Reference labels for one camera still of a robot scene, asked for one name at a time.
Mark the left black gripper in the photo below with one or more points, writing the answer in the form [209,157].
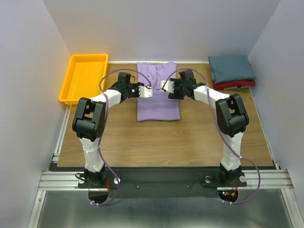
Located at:
[136,84]

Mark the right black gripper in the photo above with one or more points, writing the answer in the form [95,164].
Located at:
[175,95]

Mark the purple t shirt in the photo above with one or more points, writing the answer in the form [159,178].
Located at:
[159,107]

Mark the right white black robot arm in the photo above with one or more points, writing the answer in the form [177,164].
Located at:
[230,118]

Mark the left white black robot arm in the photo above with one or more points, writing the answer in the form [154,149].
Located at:
[90,120]

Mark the folded red t shirt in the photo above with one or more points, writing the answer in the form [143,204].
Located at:
[233,84]

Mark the folded teal t shirt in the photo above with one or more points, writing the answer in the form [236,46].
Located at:
[231,68]

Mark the yellow plastic bin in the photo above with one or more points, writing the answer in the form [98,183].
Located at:
[83,74]

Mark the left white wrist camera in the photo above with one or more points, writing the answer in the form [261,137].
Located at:
[145,92]

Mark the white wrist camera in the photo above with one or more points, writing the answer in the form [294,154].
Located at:
[145,92]
[167,86]

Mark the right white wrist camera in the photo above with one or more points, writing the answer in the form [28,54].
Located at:
[167,86]

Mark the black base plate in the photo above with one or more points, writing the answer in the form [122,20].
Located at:
[153,182]

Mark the aluminium frame rail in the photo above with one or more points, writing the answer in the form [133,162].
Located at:
[193,141]

